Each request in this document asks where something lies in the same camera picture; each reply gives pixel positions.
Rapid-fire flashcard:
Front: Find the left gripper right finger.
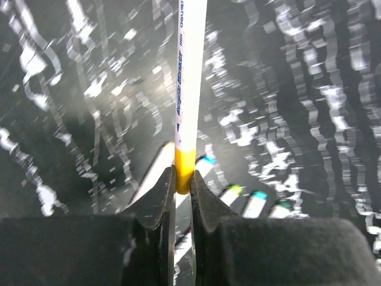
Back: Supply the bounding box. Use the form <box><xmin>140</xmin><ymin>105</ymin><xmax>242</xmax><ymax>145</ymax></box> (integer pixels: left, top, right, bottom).
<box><xmin>190</xmin><ymin>172</ymin><xmax>380</xmax><ymax>285</ymax></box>

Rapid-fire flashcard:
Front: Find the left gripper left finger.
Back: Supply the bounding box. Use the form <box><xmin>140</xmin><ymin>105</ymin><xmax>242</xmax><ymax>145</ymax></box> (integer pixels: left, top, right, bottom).
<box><xmin>1</xmin><ymin>167</ymin><xmax>175</xmax><ymax>285</ymax></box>

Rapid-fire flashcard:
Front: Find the light blue marker pen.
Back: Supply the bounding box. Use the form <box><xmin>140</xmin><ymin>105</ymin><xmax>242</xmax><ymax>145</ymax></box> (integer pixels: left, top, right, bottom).
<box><xmin>174</xmin><ymin>157</ymin><xmax>215</xmax><ymax>263</ymax></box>

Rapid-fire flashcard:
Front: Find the pink marker pen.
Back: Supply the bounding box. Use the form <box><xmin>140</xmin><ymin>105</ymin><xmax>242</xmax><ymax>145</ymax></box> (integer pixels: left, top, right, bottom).
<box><xmin>130</xmin><ymin>142</ymin><xmax>175</xmax><ymax>204</ymax></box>

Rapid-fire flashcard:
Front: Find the yellow marker pen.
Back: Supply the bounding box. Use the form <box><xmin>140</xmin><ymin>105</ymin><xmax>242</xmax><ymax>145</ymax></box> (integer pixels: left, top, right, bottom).
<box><xmin>174</xmin><ymin>0</ymin><xmax>208</xmax><ymax>195</ymax></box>

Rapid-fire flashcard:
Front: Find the light green marker pen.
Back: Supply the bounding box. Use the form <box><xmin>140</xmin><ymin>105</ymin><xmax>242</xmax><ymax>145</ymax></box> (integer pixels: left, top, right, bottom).
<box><xmin>220</xmin><ymin>185</ymin><xmax>243</xmax><ymax>206</ymax></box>

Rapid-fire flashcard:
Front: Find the teal marker pen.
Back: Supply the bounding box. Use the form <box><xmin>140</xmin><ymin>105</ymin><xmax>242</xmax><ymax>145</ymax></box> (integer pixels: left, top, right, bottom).
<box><xmin>242</xmin><ymin>191</ymin><xmax>267</xmax><ymax>218</ymax></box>

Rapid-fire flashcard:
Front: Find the dark green marker pen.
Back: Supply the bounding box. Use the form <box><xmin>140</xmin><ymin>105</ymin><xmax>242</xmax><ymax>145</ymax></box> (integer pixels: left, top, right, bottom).
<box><xmin>268</xmin><ymin>201</ymin><xmax>292</xmax><ymax>219</ymax></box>

